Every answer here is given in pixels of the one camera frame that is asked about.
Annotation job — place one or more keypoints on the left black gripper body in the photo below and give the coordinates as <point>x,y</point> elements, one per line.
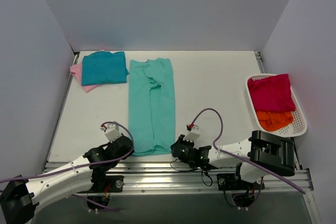
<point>126,145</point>

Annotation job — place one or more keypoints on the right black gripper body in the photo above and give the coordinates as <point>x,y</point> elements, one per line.
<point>177,148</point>

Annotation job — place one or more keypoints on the mint green t-shirt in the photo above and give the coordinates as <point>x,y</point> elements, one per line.
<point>152,106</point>

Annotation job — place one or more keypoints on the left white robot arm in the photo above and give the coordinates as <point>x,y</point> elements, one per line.
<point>23,197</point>

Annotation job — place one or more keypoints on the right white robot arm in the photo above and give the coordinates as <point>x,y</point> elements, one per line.
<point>252,158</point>

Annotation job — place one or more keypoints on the folded teal t-shirt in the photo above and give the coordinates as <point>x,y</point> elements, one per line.
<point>104,67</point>

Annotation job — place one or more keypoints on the folded pink t-shirt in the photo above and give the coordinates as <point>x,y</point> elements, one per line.
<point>76,70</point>

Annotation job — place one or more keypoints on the orange t-shirt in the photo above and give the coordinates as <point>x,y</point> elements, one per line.
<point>273,121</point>

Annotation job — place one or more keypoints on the white plastic laundry basket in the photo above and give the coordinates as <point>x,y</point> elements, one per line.
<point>299,125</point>

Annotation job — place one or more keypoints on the crimson red t-shirt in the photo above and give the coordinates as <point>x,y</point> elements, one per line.
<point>271,94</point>

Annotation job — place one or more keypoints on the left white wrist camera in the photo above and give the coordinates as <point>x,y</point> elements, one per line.
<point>111,131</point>

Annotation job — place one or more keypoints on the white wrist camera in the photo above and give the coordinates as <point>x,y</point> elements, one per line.
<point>193,133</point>
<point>111,131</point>

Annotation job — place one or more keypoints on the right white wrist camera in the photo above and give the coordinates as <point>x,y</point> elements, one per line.
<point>193,133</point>

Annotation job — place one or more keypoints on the aluminium rail frame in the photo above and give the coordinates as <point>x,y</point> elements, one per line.
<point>209,88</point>

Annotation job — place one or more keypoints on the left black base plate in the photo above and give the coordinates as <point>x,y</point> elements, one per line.
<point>107,184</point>

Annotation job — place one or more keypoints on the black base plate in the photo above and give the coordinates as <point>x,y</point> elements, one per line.
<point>229,182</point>
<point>107,184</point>

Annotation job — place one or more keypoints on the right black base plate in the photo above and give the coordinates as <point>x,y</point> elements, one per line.
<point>229,182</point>

